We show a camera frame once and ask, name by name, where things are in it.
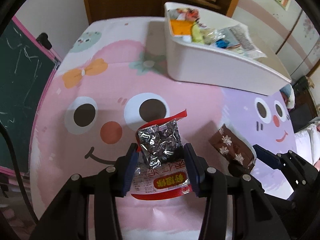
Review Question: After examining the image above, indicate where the brown snowflake snack packet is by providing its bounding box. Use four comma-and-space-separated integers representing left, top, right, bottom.
209, 122, 257, 173

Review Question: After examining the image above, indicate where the dark red-edged snack packet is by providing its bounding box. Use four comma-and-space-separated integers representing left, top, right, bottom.
131, 110, 191, 201

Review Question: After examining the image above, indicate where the blue foil snack packet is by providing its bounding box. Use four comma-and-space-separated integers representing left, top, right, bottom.
215, 39, 229, 49

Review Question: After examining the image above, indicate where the red white printed snack bag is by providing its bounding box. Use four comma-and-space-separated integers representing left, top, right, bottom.
168, 8, 200, 22

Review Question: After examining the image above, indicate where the blue plush cushion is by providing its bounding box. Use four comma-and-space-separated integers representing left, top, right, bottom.
280, 83, 295, 110

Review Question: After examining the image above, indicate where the white plastic storage bin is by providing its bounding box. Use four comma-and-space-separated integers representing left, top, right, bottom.
164, 2, 292, 95

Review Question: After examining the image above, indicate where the clear printed snack bag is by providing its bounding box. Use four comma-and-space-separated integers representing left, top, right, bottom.
220, 24, 267, 59

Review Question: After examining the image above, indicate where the orange white snack packet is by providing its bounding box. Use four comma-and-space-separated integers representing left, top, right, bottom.
170, 20, 193, 36

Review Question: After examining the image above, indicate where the green chalkboard pink frame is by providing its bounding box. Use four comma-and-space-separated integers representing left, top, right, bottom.
1, 17, 59, 175

